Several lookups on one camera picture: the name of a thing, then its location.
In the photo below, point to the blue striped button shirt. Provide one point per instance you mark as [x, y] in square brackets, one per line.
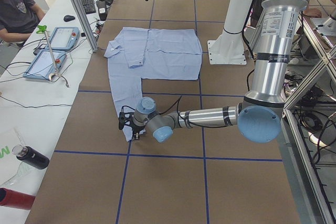
[138, 53]

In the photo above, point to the black keyboard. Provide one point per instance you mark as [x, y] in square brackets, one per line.
[88, 6]

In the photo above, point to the black computer mouse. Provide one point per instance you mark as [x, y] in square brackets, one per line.
[68, 18]

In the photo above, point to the upper blue teach pendant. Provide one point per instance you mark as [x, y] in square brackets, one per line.
[64, 38]

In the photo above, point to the blue teach pendant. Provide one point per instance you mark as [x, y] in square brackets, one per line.
[42, 66]
[64, 38]

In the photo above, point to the metal stand with green clip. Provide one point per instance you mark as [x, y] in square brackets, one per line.
[43, 29]

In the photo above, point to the black water bottle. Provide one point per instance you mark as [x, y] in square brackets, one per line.
[30, 156]

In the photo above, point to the lower blue teach pendant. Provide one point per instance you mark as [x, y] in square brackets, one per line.
[42, 66]

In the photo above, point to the seated person in grey shirt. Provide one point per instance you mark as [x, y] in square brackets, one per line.
[19, 18]

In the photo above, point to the clear plastic bag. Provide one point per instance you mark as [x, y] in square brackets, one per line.
[9, 163]

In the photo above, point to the red water bottle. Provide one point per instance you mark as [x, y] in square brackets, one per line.
[15, 199]

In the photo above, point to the aluminium frame post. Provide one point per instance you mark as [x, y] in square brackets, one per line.
[85, 24]

